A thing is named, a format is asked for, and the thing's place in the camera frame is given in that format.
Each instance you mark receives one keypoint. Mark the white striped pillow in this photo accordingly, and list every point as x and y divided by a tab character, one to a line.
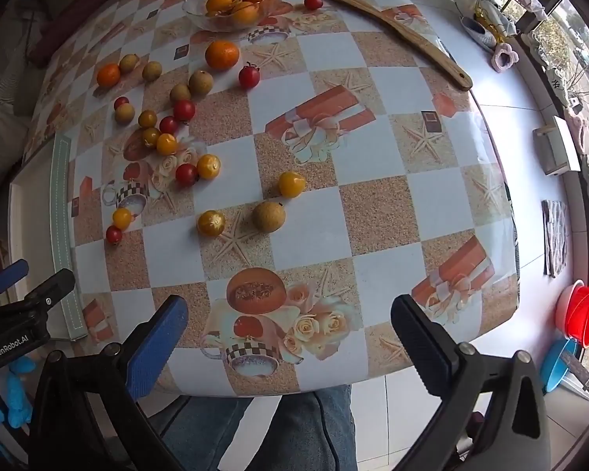
5	91

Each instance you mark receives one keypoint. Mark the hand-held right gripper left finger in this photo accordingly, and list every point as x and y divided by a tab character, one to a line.
157	348

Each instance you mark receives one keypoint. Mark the person's left hand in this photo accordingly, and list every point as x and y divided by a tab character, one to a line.
14	395

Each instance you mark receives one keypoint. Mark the red cherry tomato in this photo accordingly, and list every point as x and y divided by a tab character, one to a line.
121	102
249	76
169	125
184	110
186	174
312	2
113	234

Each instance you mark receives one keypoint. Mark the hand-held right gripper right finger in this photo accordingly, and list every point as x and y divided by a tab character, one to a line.
422	348

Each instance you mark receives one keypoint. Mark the yellow cherry tomato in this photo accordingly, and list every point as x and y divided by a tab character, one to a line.
147	118
291	184
167	144
211	222
150	136
121	218
208	166

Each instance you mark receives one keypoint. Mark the blue plastic basin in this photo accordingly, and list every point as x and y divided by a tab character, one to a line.
554	365

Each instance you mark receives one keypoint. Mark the white shoe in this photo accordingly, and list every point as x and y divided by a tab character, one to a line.
495	7
478	32

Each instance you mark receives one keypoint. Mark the pink plastic basin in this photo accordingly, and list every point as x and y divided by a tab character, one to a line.
562	304

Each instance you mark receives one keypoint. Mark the longan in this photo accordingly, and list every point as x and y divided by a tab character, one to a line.
269	216
151	70
180	92
128	63
201	82
124	115

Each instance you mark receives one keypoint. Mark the small orange tangerine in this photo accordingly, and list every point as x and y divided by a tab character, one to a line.
108	74

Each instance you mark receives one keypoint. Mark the clear glass bowl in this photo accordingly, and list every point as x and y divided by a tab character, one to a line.
196	10

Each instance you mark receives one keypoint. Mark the dark patterned cloth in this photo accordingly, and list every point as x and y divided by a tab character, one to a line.
554	238

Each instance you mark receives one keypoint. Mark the maroon cloth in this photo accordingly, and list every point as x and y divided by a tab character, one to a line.
78	14

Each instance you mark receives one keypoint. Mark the checkered printed tablecloth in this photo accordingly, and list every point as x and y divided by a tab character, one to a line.
353	216

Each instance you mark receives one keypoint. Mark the person's blue jeans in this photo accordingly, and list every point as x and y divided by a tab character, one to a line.
255	431

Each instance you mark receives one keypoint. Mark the pink slipper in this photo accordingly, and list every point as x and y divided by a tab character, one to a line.
504	59

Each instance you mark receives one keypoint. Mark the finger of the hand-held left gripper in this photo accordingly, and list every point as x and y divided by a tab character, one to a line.
44	294
10	274

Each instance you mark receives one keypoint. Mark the long wooden spoon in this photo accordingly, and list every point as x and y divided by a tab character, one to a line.
397	22

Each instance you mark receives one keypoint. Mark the white box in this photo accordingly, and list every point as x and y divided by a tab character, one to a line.
559	147

